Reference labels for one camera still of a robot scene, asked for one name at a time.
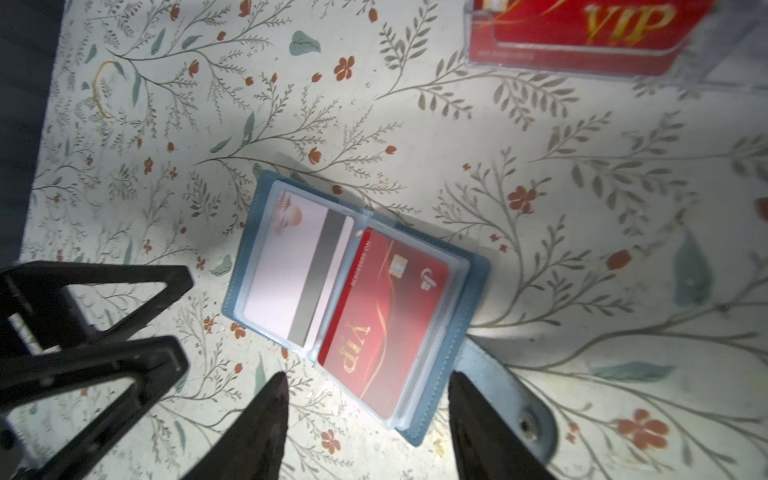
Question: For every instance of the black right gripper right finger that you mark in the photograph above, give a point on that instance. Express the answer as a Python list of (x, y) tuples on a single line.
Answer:
[(500, 429)]

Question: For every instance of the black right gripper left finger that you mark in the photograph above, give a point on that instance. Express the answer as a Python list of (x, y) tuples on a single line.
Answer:
[(253, 446)]

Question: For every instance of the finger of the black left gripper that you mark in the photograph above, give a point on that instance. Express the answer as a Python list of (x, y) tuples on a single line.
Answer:
[(69, 304), (62, 411)]

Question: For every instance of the blue leather card holder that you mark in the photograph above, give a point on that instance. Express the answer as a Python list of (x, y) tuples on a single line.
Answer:
[(446, 347)]

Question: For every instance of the pink card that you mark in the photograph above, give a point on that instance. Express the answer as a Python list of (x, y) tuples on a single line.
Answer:
[(293, 268)]

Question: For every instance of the red VIP card in holder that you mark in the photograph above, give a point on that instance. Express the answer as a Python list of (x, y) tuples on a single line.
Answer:
[(381, 319)]

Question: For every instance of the red VIP card in stand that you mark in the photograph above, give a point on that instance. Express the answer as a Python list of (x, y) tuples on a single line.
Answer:
[(594, 37)]

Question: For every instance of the clear acrylic card display stand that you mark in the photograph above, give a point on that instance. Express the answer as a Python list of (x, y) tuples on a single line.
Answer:
[(705, 44)]

